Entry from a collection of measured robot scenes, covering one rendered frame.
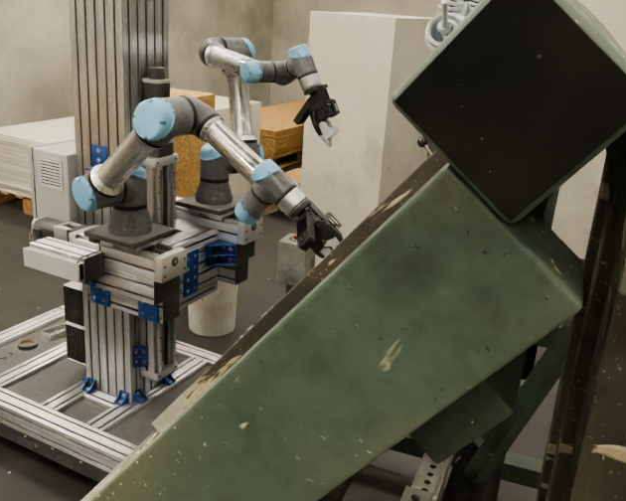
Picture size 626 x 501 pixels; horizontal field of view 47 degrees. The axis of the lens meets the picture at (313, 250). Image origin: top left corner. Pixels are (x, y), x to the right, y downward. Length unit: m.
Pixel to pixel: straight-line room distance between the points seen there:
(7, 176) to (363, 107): 3.11
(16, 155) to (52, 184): 3.37
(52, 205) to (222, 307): 1.40
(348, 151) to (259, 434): 4.38
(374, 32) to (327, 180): 1.03
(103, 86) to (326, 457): 2.32
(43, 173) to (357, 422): 2.56
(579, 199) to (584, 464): 5.44
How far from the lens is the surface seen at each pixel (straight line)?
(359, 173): 4.84
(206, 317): 4.05
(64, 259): 2.58
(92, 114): 2.78
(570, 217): 6.05
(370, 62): 4.73
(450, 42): 0.40
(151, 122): 2.11
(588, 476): 0.62
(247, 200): 1.94
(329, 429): 0.49
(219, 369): 1.52
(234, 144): 2.13
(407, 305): 0.44
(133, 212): 2.51
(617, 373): 0.57
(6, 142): 6.34
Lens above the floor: 1.85
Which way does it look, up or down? 20 degrees down
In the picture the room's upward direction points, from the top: 4 degrees clockwise
